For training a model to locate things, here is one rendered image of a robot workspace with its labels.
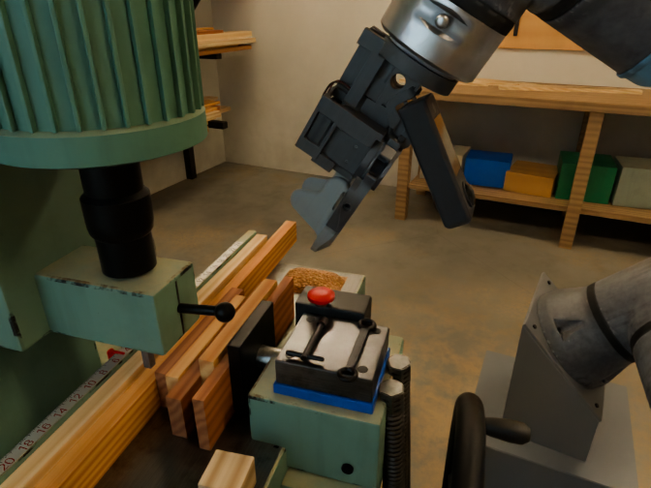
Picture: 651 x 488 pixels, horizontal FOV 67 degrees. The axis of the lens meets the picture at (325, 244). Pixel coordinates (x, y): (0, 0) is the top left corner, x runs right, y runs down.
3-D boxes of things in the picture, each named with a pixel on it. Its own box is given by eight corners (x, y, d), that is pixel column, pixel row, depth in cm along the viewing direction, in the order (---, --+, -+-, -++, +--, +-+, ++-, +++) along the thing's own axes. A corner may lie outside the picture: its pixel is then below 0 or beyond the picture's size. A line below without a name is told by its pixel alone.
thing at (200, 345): (184, 418, 53) (177, 378, 51) (171, 414, 54) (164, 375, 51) (249, 330, 68) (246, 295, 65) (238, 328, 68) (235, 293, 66)
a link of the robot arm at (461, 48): (504, 33, 42) (507, 40, 33) (467, 83, 44) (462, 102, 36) (418, -26, 42) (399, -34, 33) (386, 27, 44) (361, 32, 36)
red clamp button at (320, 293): (330, 309, 52) (330, 300, 51) (303, 304, 53) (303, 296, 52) (337, 294, 54) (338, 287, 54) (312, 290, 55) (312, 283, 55)
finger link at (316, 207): (276, 223, 51) (319, 152, 46) (323, 255, 51) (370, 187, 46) (264, 234, 48) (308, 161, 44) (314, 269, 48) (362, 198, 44)
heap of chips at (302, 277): (335, 299, 75) (335, 289, 74) (275, 289, 77) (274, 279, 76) (347, 277, 81) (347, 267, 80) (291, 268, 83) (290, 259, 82)
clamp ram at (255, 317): (297, 426, 52) (294, 358, 48) (232, 411, 53) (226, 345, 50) (323, 371, 59) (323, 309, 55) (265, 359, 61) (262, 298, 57)
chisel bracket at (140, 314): (167, 370, 48) (153, 295, 44) (50, 344, 51) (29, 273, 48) (204, 326, 54) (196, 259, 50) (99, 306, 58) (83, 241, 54)
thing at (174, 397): (187, 439, 51) (180, 400, 48) (171, 435, 51) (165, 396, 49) (275, 313, 71) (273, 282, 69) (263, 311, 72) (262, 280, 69)
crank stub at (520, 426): (527, 448, 54) (532, 445, 52) (473, 436, 56) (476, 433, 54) (528, 425, 55) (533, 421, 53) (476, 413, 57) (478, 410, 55)
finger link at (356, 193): (332, 210, 49) (380, 139, 44) (347, 221, 49) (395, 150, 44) (318, 228, 45) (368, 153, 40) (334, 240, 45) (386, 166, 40)
